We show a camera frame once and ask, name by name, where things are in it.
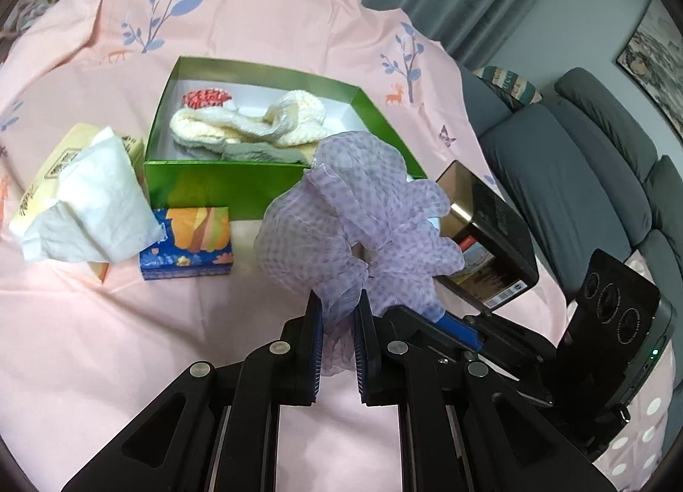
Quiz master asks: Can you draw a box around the yellow tissue pack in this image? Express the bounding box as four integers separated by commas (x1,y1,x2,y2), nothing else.
9,123,164,284

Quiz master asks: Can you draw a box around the cream knitted scarf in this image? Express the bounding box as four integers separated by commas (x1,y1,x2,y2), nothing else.
169,90,332,153

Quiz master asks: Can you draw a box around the green knitted cloth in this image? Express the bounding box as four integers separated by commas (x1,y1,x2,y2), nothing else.
221,143,310,165

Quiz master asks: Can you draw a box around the framed landscape painting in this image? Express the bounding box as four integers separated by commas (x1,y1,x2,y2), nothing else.
616,0,682,138

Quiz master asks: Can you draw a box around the blue orange small box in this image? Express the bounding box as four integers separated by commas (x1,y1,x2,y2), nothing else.
139,207,234,280

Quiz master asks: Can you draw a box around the pink printed tablecloth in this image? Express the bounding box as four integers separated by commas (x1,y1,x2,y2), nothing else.
0,0,570,492

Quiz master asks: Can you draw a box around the crumpled cloth pile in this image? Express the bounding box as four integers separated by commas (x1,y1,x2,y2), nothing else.
1,0,51,40

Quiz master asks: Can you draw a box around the green cardboard box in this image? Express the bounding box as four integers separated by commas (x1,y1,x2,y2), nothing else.
143,56,426,221

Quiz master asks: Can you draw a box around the black gold box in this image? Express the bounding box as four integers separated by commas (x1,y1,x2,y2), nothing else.
436,161,540,311

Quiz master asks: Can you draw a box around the red white knitted sock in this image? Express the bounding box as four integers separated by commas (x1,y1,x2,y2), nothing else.
183,87,237,111

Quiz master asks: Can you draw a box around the purple mesh scrunchie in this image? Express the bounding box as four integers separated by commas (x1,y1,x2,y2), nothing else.
254,131,464,376

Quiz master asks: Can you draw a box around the grey sofa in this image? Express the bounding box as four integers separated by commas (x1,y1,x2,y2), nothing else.
458,65,683,306

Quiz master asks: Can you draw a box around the striped cushion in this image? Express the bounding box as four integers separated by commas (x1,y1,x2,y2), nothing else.
473,66,542,112

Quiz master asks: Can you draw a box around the pink polka dot cloth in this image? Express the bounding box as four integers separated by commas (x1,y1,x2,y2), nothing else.
591,250,674,488

